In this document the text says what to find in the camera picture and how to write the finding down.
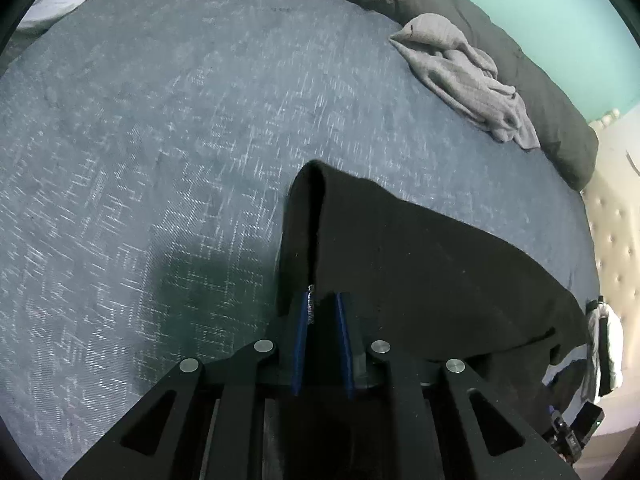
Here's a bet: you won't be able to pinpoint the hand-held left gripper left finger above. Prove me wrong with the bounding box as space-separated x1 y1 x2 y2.
62 290 314 480

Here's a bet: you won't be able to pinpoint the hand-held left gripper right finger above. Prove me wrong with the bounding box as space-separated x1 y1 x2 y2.
332 290 581 480

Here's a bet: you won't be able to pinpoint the black pants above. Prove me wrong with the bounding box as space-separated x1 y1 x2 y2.
277 159 592 413

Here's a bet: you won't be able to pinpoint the white and black garment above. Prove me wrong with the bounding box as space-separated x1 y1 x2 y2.
580 297 625 403

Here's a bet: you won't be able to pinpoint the beige tufted headboard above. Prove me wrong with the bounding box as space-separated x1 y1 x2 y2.
581 107 640 441

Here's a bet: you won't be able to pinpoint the blue patterned bedspread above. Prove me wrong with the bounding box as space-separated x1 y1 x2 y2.
0 0 601 480

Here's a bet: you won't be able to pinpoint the grey knit garment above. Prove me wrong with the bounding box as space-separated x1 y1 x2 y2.
389 12 543 152

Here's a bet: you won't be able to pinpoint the dark grey duvet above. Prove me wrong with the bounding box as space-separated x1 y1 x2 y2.
142 0 600 191

